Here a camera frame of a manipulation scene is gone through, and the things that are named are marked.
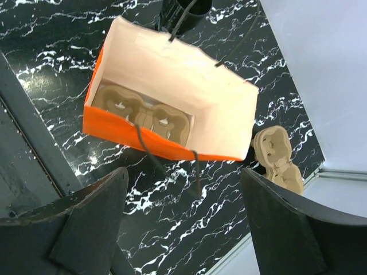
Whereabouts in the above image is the pulp cup carrier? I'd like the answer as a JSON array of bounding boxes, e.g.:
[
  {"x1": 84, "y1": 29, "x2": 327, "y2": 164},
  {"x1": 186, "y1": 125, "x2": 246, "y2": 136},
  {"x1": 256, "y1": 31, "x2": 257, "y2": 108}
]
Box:
[
  {"x1": 251, "y1": 125, "x2": 304, "y2": 195},
  {"x1": 92, "y1": 84, "x2": 191, "y2": 146}
]

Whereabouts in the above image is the orange paper bag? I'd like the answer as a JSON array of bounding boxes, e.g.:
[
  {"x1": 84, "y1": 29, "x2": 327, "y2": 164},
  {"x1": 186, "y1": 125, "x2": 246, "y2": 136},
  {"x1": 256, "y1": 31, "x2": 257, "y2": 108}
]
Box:
[{"x1": 83, "y1": 17, "x2": 258, "y2": 171}]

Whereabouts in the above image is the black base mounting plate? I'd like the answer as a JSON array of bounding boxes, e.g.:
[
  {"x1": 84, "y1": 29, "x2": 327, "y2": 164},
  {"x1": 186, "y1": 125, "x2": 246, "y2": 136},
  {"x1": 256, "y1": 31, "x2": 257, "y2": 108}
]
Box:
[{"x1": 1, "y1": 54, "x2": 83, "y2": 218}]

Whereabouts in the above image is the black coffee cup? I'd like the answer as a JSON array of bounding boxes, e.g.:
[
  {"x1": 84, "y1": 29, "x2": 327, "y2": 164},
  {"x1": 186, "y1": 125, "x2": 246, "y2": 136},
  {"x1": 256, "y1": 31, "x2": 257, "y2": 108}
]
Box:
[{"x1": 155, "y1": 0, "x2": 213, "y2": 37}]

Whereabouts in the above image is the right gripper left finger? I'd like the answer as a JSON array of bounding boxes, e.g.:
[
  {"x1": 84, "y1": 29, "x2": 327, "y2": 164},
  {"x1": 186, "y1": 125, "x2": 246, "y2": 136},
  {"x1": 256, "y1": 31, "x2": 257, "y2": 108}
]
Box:
[{"x1": 1, "y1": 167, "x2": 128, "y2": 274}]

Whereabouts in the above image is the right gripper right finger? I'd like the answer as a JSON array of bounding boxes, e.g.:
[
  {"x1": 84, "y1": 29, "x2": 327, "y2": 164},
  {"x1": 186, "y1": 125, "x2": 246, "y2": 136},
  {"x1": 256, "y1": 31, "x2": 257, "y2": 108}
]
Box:
[{"x1": 240, "y1": 168, "x2": 366, "y2": 274}]

